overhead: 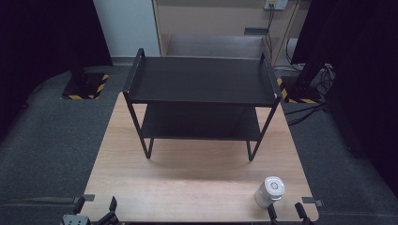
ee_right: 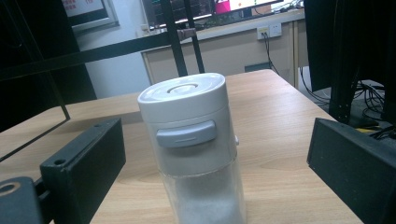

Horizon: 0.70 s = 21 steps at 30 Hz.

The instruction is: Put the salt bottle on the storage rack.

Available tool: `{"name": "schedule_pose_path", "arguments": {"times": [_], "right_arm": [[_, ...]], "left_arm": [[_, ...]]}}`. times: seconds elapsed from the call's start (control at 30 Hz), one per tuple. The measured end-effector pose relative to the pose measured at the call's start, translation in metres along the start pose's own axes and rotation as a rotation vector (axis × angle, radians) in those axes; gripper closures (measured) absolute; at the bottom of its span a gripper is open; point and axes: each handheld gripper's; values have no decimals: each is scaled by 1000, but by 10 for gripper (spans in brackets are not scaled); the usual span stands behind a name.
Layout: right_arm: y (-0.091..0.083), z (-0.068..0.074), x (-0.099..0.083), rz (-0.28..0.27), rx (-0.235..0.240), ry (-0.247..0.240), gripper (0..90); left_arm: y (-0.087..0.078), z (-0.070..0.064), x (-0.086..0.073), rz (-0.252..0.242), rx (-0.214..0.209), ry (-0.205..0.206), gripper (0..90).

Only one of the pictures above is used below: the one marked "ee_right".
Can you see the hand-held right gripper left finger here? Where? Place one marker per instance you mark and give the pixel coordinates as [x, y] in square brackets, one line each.
[84, 161]

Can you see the framed white notice board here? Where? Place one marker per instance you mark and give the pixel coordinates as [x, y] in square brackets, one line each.
[90, 12]

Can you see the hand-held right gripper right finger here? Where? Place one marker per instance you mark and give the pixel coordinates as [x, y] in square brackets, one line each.
[355, 168]

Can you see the white wall power socket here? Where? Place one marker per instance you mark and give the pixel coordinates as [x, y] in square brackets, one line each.
[269, 31]

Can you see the black curtain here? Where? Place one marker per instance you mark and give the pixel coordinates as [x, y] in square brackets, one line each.
[351, 46]

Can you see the black computer keyboard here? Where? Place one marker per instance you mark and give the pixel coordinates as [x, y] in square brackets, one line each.
[230, 19]

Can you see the black metal frame stand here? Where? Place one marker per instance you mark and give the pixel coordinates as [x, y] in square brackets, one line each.
[174, 40]

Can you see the computer monitor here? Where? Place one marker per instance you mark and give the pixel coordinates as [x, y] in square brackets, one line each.
[186, 9]

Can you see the white salt dispenser jar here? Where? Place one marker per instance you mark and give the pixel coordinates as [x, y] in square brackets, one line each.
[193, 140]

